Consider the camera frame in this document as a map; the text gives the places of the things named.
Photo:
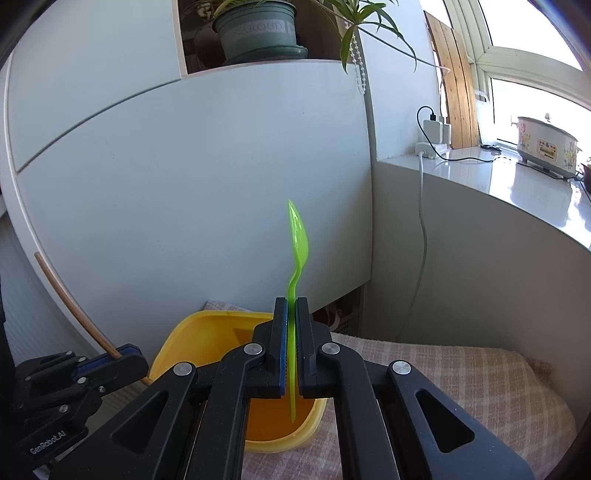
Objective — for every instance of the white power strip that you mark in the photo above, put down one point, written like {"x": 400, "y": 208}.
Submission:
{"x": 431, "y": 151}

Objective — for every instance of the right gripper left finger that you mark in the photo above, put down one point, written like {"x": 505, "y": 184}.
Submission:
{"x": 190, "y": 423}

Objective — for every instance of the green plant pot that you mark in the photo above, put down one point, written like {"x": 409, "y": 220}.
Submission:
{"x": 256, "y": 31}

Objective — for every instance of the yellow plastic container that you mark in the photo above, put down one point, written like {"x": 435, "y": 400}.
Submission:
{"x": 203, "y": 338}

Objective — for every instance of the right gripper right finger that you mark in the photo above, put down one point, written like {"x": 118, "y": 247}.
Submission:
{"x": 393, "y": 422}

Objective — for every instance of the white floral slow cooker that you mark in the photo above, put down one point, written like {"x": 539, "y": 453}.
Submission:
{"x": 547, "y": 146}

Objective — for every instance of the wooden board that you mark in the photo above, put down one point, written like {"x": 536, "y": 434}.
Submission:
{"x": 457, "y": 82}

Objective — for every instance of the green plastic spoon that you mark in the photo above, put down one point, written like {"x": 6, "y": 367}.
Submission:
{"x": 299, "y": 241}

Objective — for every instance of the pink checkered tablecloth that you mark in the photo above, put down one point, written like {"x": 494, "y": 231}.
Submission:
{"x": 506, "y": 392}

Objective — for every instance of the red-tipped wooden chopstick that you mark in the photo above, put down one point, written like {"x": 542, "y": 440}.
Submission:
{"x": 75, "y": 310}

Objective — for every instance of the brown clay pot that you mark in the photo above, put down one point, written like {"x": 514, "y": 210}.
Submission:
{"x": 587, "y": 176}

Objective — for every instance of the white cabinet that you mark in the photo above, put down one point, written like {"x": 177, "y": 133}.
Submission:
{"x": 146, "y": 191}

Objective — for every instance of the white charger with black cable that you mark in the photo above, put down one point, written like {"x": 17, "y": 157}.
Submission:
{"x": 432, "y": 129}

